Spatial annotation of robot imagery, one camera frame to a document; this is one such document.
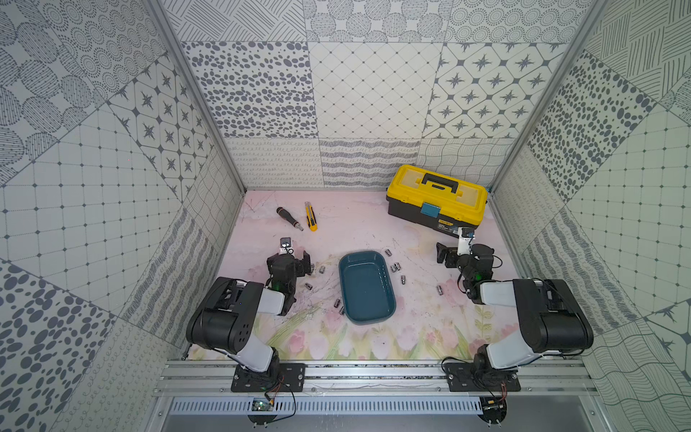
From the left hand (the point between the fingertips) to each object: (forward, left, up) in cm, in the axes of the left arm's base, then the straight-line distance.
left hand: (289, 250), depth 94 cm
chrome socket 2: (-2, -38, -6) cm, 38 cm away
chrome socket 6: (-10, -7, -7) cm, 14 cm away
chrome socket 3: (-7, -41, -6) cm, 42 cm away
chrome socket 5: (-4, -11, -6) cm, 14 cm away
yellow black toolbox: (+16, -54, +8) cm, 57 cm away
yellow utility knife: (+20, -4, -5) cm, 21 cm away
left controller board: (-44, +1, -9) cm, 45 cm away
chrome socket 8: (-19, -20, -6) cm, 28 cm away
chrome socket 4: (-11, -53, -7) cm, 54 cm away
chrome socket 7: (-16, -18, -7) cm, 25 cm away
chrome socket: (+4, -36, -7) cm, 37 cm away
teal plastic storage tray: (-11, -27, -6) cm, 30 cm away
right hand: (+4, -59, -1) cm, 59 cm away
